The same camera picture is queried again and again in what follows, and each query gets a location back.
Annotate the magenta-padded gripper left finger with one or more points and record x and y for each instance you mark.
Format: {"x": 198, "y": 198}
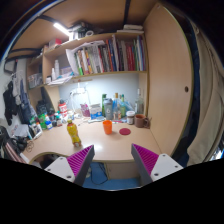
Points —
{"x": 63, "y": 166}

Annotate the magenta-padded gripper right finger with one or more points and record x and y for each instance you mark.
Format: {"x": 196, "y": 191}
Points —
{"x": 163, "y": 165}

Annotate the yellow-labelled drink bottle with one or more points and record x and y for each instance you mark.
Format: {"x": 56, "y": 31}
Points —
{"x": 74, "y": 133}

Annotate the blue and white small bottle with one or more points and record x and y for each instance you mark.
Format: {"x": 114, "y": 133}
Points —
{"x": 48, "y": 125}

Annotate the brown mug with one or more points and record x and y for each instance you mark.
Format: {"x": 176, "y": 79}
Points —
{"x": 140, "y": 121}

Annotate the green canister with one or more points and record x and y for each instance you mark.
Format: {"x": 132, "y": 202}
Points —
{"x": 42, "y": 121}

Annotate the flat round red coaster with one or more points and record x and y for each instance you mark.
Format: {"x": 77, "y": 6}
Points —
{"x": 125, "y": 131}

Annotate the brown jar with white lid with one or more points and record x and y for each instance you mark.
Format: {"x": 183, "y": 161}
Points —
{"x": 130, "y": 118}

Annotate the red and white canister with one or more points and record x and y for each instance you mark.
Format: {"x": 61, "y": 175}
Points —
{"x": 62, "y": 108}

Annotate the orange plastic cup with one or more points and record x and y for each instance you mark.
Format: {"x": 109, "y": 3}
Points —
{"x": 107, "y": 128}

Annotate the pink packet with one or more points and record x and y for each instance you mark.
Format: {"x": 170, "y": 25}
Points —
{"x": 85, "y": 110}

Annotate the blue and white carton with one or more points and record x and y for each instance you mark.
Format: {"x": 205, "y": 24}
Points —
{"x": 95, "y": 111}

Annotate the clear glass bottle white cap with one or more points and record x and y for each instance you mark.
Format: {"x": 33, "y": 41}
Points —
{"x": 139, "y": 105}

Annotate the beige curtain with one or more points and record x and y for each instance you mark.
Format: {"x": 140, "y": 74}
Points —
{"x": 210, "y": 110}

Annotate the grey shaker bottle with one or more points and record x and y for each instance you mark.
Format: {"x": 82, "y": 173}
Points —
{"x": 108, "y": 110}

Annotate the clear bottle with gold cap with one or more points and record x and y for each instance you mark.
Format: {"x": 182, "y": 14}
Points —
{"x": 116, "y": 108}

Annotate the dark hanging clothes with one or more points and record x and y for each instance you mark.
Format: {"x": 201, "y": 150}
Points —
{"x": 20, "y": 103}

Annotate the white desk lamp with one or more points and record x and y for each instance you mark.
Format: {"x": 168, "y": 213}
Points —
{"x": 80, "y": 90}

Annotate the wooden shelf unit with books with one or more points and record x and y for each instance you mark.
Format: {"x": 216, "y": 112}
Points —
{"x": 100, "y": 56}

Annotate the ceiling light strip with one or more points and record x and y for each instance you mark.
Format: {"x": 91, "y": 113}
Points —
{"x": 61, "y": 29}

